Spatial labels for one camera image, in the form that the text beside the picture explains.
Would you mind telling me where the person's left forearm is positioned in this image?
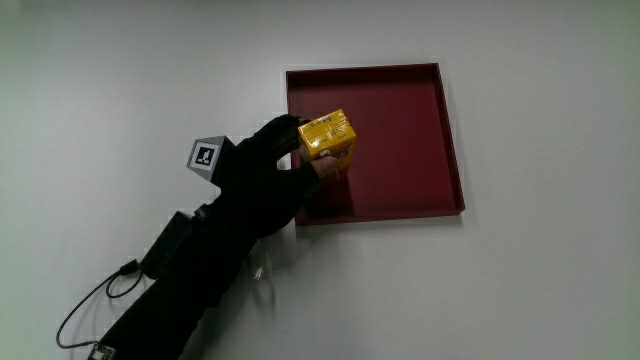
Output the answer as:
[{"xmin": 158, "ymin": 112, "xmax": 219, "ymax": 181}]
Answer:
[{"xmin": 102, "ymin": 197, "xmax": 262, "ymax": 360}]

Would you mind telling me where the black sensor box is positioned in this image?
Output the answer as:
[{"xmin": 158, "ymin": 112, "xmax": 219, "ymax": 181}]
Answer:
[{"xmin": 139, "ymin": 210, "xmax": 195, "ymax": 281}]

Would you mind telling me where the black cable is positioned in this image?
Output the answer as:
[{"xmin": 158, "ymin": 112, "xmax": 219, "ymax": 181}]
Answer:
[{"xmin": 55, "ymin": 258, "xmax": 145, "ymax": 351}]

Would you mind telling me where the dark red square tray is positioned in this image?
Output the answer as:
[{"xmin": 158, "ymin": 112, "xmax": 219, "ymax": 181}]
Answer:
[{"xmin": 285, "ymin": 62, "xmax": 466, "ymax": 227}]

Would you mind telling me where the person's left hand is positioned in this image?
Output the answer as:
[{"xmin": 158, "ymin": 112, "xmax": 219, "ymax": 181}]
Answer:
[{"xmin": 186, "ymin": 113, "xmax": 340, "ymax": 239}]

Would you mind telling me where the small circuit board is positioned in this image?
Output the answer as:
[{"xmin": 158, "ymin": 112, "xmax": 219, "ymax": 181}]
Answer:
[{"xmin": 87, "ymin": 342, "xmax": 119, "ymax": 360}]

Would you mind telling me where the yellow ice redtea carton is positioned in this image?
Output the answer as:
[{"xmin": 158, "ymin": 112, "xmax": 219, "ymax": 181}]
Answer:
[{"xmin": 296, "ymin": 108, "xmax": 358, "ymax": 181}]

